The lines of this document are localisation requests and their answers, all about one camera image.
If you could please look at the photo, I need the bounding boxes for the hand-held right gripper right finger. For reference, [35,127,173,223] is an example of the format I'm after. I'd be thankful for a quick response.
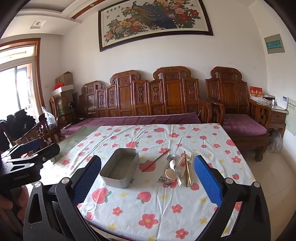
[193,155,271,241]

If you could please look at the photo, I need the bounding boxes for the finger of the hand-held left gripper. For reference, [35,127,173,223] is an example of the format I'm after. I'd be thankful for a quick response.
[34,143,61,169]
[9,140,51,160]

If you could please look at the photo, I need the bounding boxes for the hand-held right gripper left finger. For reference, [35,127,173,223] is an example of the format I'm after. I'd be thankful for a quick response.
[23,155,102,241]

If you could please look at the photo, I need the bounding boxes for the bamboo chopstick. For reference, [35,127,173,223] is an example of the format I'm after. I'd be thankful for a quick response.
[184,151,189,188]
[187,158,194,186]

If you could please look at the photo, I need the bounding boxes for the white plastic fork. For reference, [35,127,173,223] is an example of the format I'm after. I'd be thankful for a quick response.
[177,151,192,187]

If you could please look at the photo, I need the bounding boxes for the cream plastic spoon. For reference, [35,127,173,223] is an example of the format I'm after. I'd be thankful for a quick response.
[164,159,180,181]

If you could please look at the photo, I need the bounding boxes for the metal rectangular tray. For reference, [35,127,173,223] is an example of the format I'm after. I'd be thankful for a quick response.
[100,148,140,189]

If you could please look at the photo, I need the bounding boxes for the dark red chopstick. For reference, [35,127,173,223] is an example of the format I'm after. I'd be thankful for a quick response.
[142,148,170,172]

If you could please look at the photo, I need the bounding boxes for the person's left hand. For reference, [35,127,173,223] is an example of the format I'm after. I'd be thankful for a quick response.
[0,194,14,219]

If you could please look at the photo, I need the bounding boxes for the carved wooden chair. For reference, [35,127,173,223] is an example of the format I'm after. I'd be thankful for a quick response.
[13,113,61,149]

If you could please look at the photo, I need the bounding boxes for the black clothing pile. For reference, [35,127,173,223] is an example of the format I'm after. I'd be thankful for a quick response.
[0,111,36,149]

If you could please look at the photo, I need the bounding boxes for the clear plastic bag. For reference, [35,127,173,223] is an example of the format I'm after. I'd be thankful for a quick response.
[43,107,57,129]

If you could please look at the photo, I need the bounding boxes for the slim wooden chair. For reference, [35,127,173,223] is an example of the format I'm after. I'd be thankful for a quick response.
[49,96,61,127]

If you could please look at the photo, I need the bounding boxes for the metal fork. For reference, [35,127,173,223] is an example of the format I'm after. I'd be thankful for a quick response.
[157,176,173,186]

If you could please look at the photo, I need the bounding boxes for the metal spoon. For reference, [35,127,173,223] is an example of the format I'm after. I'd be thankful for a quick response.
[166,154,181,177]

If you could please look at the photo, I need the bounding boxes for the white cardboard box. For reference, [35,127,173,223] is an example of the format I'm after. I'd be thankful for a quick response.
[51,85,75,97]

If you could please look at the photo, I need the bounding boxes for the floral strawberry tablecloth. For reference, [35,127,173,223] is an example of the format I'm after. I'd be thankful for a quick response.
[39,123,256,241]

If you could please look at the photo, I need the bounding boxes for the purple armchair cushion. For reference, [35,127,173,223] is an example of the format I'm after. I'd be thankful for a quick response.
[222,113,269,136]

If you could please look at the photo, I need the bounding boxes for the wooden framed glass door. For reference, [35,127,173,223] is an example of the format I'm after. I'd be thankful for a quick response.
[0,38,45,119]

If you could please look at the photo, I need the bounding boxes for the grey fluffy duster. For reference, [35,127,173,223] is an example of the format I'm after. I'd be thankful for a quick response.
[268,130,284,153]

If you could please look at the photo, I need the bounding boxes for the purple sofa cushion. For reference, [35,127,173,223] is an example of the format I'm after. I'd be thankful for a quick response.
[60,113,203,139]

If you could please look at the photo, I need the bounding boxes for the carved wooden armchair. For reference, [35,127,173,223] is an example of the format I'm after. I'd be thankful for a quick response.
[205,67,272,163]

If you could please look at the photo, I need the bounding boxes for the wooden side table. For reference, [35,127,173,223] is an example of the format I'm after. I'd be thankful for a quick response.
[251,98,289,140]

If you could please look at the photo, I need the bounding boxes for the carved wooden bench backrest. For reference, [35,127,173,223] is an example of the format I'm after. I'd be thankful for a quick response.
[77,66,213,127]

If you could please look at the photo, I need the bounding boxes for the white box device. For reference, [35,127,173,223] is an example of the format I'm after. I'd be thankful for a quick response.
[276,95,288,109]

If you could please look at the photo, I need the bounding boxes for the square ceiling light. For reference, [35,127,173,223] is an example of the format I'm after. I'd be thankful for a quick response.
[30,20,47,29]

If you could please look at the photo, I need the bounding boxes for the framed peacock flower painting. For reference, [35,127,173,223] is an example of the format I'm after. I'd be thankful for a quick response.
[98,0,214,53]

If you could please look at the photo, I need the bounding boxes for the wall paper sheet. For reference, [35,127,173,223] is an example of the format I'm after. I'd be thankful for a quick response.
[285,97,296,136]

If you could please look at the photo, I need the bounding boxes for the green wall panel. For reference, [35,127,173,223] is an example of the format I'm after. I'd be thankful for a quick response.
[264,34,285,54]

